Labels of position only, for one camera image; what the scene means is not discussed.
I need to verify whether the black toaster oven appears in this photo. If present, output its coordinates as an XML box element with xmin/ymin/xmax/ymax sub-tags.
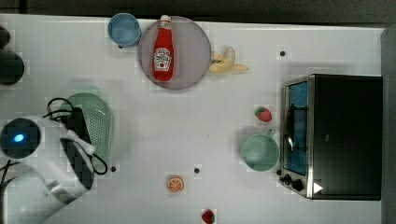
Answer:
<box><xmin>277</xmin><ymin>74</ymin><xmax>383</xmax><ymax>201</ymax></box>

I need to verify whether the red toy strawberry at edge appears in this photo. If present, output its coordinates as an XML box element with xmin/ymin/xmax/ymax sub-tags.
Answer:
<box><xmin>202</xmin><ymin>210</ymin><xmax>216</xmax><ymax>224</ymax></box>

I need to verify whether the green mug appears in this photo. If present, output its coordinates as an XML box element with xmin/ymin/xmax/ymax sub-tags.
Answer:
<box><xmin>239</xmin><ymin>130</ymin><xmax>280</xmax><ymax>172</ymax></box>

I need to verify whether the red toy strawberry near oven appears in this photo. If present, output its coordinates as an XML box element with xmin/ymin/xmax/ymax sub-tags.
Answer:
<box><xmin>255</xmin><ymin>107</ymin><xmax>272</xmax><ymax>122</ymax></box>

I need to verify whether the grey round plate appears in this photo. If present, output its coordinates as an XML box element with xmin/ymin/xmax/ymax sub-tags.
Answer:
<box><xmin>138</xmin><ymin>16</ymin><xmax>211</xmax><ymax>91</ymax></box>

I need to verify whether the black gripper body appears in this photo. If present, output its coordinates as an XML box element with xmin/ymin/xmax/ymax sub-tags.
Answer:
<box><xmin>64</xmin><ymin>107</ymin><xmax>91</xmax><ymax>144</ymax></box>

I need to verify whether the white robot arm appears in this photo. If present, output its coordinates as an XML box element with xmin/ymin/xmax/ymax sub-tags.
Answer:
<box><xmin>1</xmin><ymin>107</ymin><xmax>95</xmax><ymax>224</ymax></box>

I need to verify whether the toy orange slice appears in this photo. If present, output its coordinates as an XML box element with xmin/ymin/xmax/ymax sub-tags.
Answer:
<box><xmin>167</xmin><ymin>175</ymin><xmax>185</xmax><ymax>193</ymax></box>

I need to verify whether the red ketchup bottle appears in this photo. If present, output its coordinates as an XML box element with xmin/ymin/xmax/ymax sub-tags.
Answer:
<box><xmin>152</xmin><ymin>15</ymin><xmax>175</xmax><ymax>82</ymax></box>

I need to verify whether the blue cup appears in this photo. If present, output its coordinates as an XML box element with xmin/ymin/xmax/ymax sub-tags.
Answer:
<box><xmin>107</xmin><ymin>13</ymin><xmax>142</xmax><ymax>48</ymax></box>

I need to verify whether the peeled toy banana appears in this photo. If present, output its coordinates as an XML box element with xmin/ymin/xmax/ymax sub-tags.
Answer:
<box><xmin>208</xmin><ymin>47</ymin><xmax>248</xmax><ymax>74</ymax></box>

